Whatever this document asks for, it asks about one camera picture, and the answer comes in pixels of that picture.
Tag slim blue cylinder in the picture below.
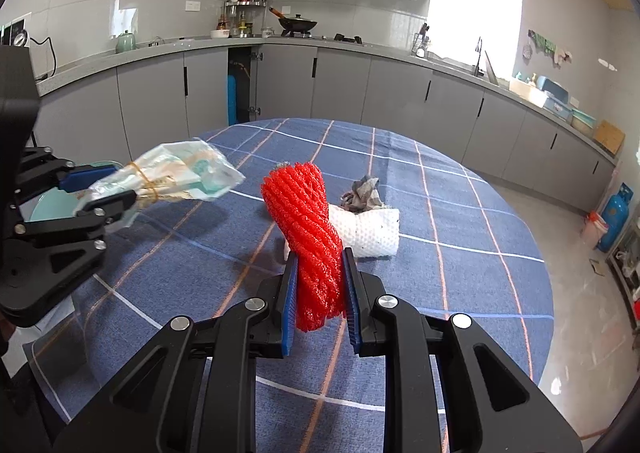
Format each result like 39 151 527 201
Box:
227 75 240 126

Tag black gas stove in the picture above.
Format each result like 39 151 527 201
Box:
280 31 364 44

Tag blue plaid tablecloth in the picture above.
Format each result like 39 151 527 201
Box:
25 118 556 453

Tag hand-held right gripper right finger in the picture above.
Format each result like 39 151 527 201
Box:
341 248 585 453

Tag black power cable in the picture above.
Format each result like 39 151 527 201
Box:
29 37 57 80

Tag grey kitchen counter cabinets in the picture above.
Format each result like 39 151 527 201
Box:
32 35 621 214

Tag green basin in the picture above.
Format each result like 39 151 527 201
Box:
569 108 599 134

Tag teal chair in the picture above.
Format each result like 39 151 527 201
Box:
29 160 122 224

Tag grey black foam net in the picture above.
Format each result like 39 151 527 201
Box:
340 176 392 214

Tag metal storage shelf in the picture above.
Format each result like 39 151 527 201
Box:
605 232 640 335

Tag red foam fruit net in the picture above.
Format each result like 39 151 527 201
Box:
260 162 347 333

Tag white foam fruit net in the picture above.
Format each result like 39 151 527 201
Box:
327 205 401 260

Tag brown cardboard piece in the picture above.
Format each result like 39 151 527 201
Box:
592 120 626 156

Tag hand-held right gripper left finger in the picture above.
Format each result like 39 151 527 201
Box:
52 260 301 453

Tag metal spice rack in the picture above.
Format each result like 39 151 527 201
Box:
225 0 267 38

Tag hanging kitchen cloths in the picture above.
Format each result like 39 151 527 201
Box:
527 29 574 66

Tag leaning cutting board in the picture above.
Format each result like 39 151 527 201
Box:
482 53 501 84

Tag metal utensil rack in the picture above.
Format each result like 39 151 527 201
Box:
412 23 432 59

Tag white bucket red rim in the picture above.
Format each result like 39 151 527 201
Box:
580 211 609 249

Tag window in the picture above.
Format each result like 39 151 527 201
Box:
428 0 523 80

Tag blue storage box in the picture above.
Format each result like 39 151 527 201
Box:
537 76 576 114

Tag black appliance with dials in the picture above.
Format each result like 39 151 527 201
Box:
1 21 30 47

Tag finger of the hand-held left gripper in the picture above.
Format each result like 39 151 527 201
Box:
15 146 122 194
14 190 139 293

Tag black wok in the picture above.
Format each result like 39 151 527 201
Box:
268 7 319 36

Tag blue gas cylinder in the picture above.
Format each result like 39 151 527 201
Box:
597 182 635 254

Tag clear plastic bag green print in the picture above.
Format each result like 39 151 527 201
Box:
74 142 246 234

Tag white basin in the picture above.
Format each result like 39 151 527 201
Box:
509 78 549 107

